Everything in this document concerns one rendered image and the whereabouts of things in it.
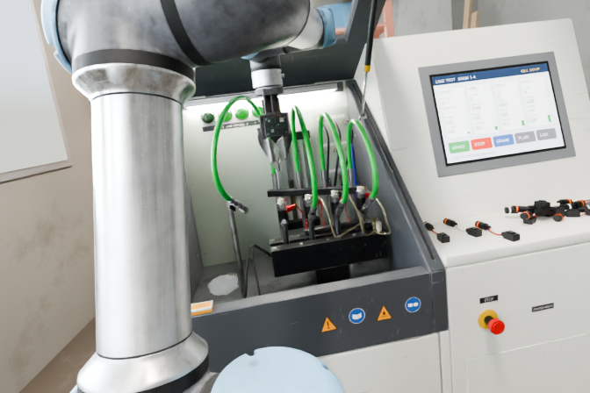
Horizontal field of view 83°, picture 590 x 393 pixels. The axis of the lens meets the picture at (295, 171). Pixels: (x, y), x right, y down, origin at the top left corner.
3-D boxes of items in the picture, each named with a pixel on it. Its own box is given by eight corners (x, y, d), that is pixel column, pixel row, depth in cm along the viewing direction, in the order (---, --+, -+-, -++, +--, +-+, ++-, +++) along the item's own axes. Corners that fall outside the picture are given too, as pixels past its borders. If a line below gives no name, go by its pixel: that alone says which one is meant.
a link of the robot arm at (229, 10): (285, -123, 25) (332, -2, 70) (154, -85, 27) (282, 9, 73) (307, 43, 28) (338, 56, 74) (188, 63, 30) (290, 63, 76)
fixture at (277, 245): (277, 300, 97) (270, 251, 94) (275, 283, 106) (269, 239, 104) (389, 279, 100) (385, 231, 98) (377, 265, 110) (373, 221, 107)
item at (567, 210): (530, 230, 87) (530, 210, 86) (500, 217, 97) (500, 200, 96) (607, 216, 89) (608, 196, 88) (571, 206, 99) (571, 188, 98)
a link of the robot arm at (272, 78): (251, 75, 86) (282, 71, 87) (254, 93, 87) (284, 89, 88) (251, 71, 79) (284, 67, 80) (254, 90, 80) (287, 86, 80)
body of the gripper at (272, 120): (261, 139, 80) (254, 89, 78) (260, 138, 89) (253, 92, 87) (292, 136, 81) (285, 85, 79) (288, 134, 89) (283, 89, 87)
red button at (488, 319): (489, 340, 78) (488, 320, 77) (478, 330, 82) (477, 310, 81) (509, 336, 79) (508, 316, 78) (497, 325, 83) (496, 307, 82)
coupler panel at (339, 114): (323, 193, 124) (313, 109, 119) (321, 190, 128) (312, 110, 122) (356, 188, 126) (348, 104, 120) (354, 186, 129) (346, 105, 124)
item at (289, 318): (171, 388, 74) (157, 323, 71) (176, 373, 78) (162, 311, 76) (434, 333, 81) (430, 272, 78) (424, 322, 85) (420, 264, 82)
